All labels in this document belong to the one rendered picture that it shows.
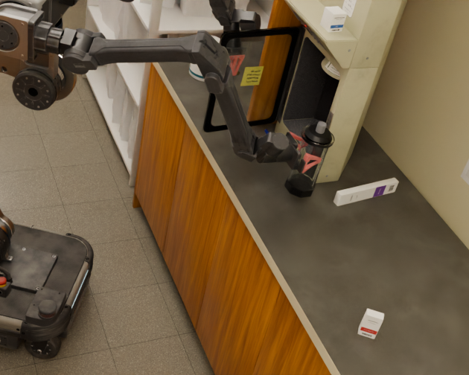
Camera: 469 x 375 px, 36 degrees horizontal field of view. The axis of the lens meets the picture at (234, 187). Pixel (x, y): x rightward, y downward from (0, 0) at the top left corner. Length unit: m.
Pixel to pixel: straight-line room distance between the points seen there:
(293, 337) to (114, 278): 1.31
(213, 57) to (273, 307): 0.87
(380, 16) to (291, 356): 1.07
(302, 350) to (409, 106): 1.05
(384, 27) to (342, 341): 0.95
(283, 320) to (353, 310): 0.25
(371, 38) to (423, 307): 0.83
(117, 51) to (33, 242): 1.38
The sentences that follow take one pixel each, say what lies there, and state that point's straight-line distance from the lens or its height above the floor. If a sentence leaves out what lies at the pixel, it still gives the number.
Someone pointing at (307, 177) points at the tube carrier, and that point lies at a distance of 2.34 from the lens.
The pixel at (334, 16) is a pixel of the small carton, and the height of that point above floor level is 1.56.
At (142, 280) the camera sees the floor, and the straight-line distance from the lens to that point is 3.34.
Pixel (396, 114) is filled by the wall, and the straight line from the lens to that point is 2.82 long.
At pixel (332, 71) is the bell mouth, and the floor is 1.33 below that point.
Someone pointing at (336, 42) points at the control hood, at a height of 1.51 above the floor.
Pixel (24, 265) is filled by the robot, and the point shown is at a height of 0.26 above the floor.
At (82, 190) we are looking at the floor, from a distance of 3.77.
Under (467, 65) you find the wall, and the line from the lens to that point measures 2.52.
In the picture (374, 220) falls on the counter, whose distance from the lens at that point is 2.48.
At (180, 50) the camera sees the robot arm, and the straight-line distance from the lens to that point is 1.87.
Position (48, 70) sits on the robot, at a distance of 2.38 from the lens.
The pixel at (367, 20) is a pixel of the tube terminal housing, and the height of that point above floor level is 1.58.
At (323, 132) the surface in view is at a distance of 2.28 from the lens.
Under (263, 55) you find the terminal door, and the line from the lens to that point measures 2.49.
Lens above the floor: 2.43
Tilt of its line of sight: 38 degrees down
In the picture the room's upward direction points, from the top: 14 degrees clockwise
